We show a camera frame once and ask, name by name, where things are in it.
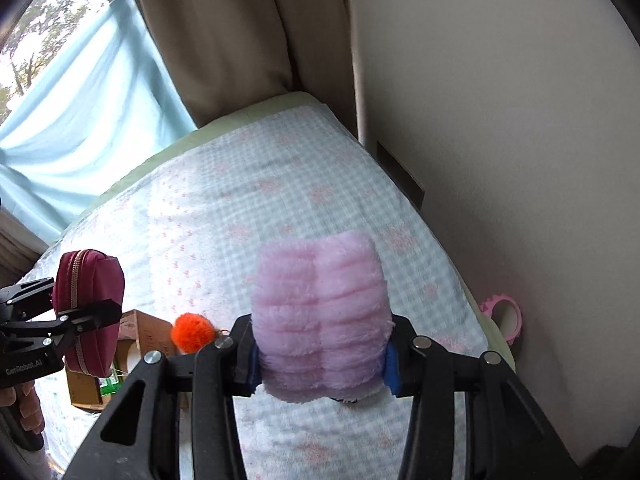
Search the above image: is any pink ridged ring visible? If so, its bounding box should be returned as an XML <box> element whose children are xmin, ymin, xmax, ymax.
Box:
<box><xmin>479</xmin><ymin>294</ymin><xmax>524</xmax><ymax>346</ymax></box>

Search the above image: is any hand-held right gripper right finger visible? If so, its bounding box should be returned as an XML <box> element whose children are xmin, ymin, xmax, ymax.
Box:
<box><xmin>382</xmin><ymin>314</ymin><xmax>583</xmax><ymax>480</ymax></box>

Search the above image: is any brown cardboard box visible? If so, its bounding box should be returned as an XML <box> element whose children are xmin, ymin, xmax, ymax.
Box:
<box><xmin>67</xmin><ymin>309</ymin><xmax>190</xmax><ymax>412</ymax></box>

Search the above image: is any green mattress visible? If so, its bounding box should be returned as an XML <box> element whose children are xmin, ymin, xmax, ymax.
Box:
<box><xmin>60</xmin><ymin>91</ymin><xmax>516</xmax><ymax>376</ymax></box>

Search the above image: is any maroon zippered pouch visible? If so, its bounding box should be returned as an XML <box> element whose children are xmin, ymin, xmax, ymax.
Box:
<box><xmin>53</xmin><ymin>248</ymin><xmax>125</xmax><ymax>377</ymax></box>

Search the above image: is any checkered floral bed sheet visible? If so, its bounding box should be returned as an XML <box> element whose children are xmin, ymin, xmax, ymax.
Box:
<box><xmin>18</xmin><ymin>105</ymin><xmax>492</xmax><ymax>480</ymax></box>

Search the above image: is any pink fluffy plush pouch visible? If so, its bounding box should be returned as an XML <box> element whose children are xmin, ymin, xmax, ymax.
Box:
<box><xmin>250</xmin><ymin>230</ymin><xmax>394</xmax><ymax>404</ymax></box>

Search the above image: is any orange pompom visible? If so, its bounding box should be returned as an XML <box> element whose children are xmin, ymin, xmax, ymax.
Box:
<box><xmin>171</xmin><ymin>313</ymin><xmax>219</xmax><ymax>355</ymax></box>

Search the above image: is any person's left hand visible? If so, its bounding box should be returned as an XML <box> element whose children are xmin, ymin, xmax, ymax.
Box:
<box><xmin>0</xmin><ymin>381</ymin><xmax>47</xmax><ymax>436</ymax></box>

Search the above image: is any beige curtain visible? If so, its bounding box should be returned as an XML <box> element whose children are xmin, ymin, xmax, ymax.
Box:
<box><xmin>95</xmin><ymin>0</ymin><xmax>375</xmax><ymax>145</ymax></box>

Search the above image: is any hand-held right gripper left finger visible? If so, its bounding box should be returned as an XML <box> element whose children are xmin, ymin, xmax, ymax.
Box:
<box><xmin>63</xmin><ymin>314</ymin><xmax>262</xmax><ymax>480</ymax></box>

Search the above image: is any light blue curtain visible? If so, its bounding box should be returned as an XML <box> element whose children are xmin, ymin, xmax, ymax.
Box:
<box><xmin>0</xmin><ymin>0</ymin><xmax>199</xmax><ymax>245</ymax></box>

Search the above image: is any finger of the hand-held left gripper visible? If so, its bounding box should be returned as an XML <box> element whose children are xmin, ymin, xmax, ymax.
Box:
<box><xmin>0</xmin><ymin>298</ymin><xmax>123</xmax><ymax>359</ymax></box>
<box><xmin>0</xmin><ymin>276</ymin><xmax>56</xmax><ymax>321</ymax></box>

